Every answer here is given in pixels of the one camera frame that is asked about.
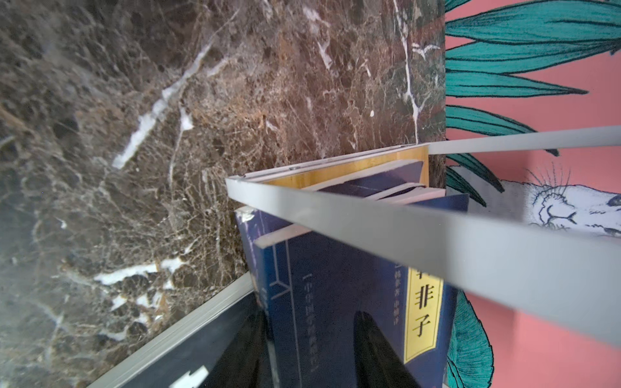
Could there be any white wooden book rack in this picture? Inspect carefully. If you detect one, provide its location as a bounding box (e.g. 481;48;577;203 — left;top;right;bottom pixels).
225;124;621;348

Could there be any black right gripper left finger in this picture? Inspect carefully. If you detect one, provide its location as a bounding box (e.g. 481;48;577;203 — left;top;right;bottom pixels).
201;310;271;388

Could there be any blue book yellow label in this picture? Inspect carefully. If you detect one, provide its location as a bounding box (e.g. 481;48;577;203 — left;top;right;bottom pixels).
234;206;458;387

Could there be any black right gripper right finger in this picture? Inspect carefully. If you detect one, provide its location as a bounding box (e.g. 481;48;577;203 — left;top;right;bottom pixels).
354;311;421;388

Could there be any purple book on lower shelf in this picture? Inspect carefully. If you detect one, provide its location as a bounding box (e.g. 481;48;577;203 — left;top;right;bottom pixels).
304;159;446;205

